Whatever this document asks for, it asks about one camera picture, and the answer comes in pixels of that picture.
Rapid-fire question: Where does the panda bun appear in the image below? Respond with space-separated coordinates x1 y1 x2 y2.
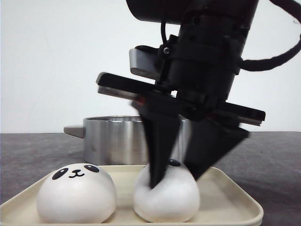
37 163 117 223
133 159 200 223

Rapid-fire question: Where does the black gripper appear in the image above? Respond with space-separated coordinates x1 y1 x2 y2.
96 25 266 188

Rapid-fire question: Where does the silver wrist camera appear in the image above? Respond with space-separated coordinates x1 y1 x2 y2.
129 45 163 80

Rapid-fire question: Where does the cream plastic tray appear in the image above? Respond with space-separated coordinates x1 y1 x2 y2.
0 165 264 226

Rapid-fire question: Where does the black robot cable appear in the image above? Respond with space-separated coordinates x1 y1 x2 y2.
239 0 301 72

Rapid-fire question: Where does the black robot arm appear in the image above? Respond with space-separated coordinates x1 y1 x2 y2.
96 0 265 187

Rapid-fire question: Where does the stainless steel steamer pot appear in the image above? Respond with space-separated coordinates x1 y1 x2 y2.
63 115 196 166

